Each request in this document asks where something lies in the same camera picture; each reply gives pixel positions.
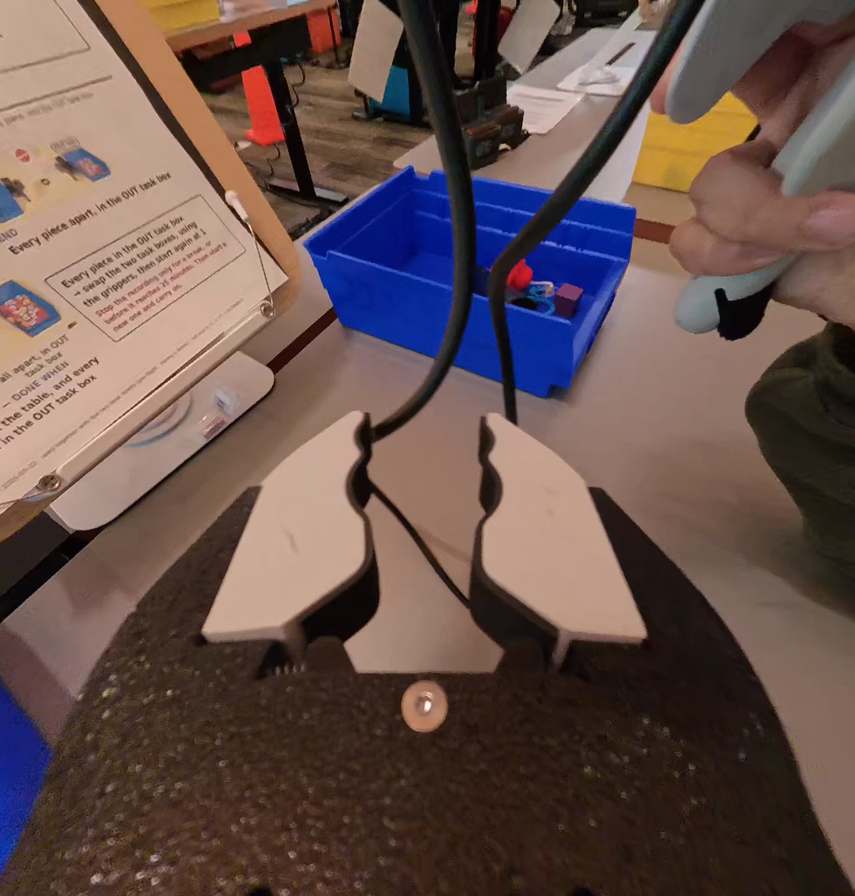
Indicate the red plastic building block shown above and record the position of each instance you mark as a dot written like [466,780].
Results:
[520,274]

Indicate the purple cube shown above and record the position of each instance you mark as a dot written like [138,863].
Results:
[569,301]

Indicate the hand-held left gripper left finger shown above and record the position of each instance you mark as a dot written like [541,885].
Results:
[287,553]

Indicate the instruction sheet on stand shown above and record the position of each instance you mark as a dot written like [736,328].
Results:
[210,105]

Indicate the black-legged wooden table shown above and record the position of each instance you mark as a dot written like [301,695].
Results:
[287,105]

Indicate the orange traffic cone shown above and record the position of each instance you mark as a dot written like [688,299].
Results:
[263,112]

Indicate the blue box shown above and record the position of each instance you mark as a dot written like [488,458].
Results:
[403,94]

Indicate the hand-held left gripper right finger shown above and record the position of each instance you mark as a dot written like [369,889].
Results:
[560,560]

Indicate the black electronic device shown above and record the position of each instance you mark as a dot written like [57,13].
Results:
[494,133]

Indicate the person's right hand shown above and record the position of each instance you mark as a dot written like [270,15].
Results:
[749,224]

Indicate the white stand base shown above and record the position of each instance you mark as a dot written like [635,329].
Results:
[245,392]

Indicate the printed paper sheet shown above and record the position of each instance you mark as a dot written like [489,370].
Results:
[546,108]

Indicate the white card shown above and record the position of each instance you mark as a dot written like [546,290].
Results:
[529,31]
[375,56]

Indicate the white paper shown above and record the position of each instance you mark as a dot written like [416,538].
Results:
[595,77]

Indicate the yellow plastic bin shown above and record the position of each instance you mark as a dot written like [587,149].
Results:
[665,154]
[179,12]

